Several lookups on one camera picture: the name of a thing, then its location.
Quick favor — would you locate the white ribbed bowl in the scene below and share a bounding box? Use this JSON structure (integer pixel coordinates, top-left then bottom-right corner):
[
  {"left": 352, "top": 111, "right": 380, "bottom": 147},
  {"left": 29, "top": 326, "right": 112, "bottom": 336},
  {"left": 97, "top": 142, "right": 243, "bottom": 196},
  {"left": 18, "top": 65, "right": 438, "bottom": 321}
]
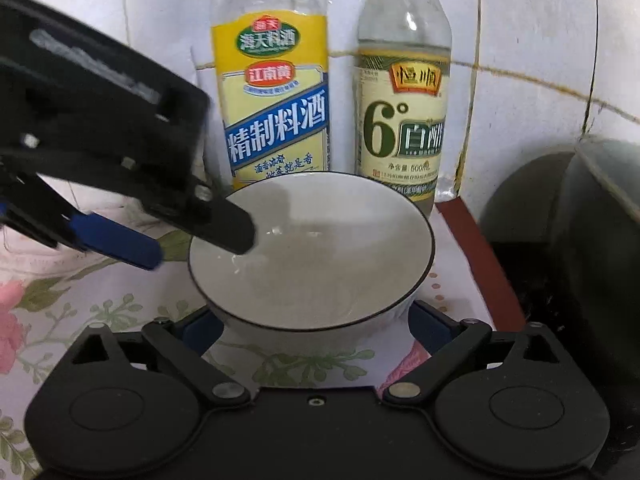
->
[{"left": 188, "top": 172, "right": 435, "bottom": 356}]

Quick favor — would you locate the floral tablecloth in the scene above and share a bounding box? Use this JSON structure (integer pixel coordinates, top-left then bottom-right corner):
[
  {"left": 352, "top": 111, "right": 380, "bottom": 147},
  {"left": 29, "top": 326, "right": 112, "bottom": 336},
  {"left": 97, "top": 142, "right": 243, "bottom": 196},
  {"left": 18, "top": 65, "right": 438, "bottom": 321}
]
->
[{"left": 1, "top": 180, "right": 524, "bottom": 479}]

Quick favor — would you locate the black cooking pot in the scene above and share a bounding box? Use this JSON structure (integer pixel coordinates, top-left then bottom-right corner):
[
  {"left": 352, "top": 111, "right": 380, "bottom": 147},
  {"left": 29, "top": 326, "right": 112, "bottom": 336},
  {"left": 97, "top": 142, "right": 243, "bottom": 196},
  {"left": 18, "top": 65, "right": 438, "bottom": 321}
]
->
[{"left": 480, "top": 138, "right": 639, "bottom": 479}]

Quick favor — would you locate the yellow label cooking wine bottle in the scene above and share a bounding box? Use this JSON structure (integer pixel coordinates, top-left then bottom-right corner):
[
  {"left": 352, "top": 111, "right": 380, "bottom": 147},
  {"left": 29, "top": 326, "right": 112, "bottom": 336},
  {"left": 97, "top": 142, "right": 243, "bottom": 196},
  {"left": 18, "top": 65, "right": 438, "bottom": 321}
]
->
[{"left": 210, "top": 0, "right": 330, "bottom": 190}]

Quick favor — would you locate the white vinegar glass bottle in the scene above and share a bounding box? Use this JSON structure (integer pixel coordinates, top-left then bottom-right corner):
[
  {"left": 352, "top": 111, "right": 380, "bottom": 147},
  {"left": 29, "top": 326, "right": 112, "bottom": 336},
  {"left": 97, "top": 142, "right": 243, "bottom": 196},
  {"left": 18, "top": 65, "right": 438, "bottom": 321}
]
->
[{"left": 355, "top": 0, "right": 452, "bottom": 214}]

